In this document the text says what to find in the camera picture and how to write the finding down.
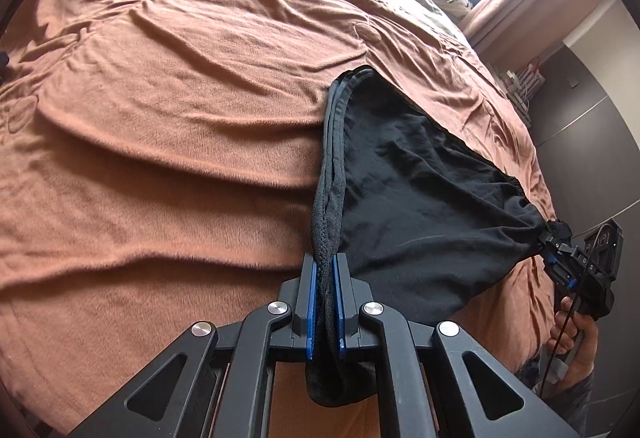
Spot cream bedside cabinet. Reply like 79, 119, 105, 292
489, 67, 532, 128

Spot brown bed blanket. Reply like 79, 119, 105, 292
1, 0, 553, 432

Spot dark wood wardrobe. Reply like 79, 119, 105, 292
529, 47, 639, 436

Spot person right hand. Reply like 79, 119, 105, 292
546, 296, 599, 390

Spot right pink curtain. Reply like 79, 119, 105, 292
460, 0, 605, 70

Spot black shorts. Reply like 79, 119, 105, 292
306, 66, 546, 408

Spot black cable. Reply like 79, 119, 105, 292
537, 232, 609, 399

